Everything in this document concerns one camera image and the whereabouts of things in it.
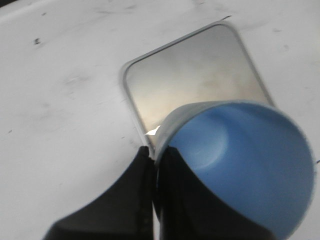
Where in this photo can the silver digital kitchen scale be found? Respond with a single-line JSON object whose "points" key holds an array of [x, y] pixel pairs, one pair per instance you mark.
{"points": [[206, 65]]}

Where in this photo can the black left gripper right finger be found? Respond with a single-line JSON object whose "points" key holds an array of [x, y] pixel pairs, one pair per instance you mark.
{"points": [[188, 210]]}

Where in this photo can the light blue plastic cup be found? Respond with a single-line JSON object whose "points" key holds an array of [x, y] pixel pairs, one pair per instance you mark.
{"points": [[249, 154]]}

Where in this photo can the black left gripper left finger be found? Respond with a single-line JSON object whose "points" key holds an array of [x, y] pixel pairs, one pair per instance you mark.
{"points": [[123, 212]]}

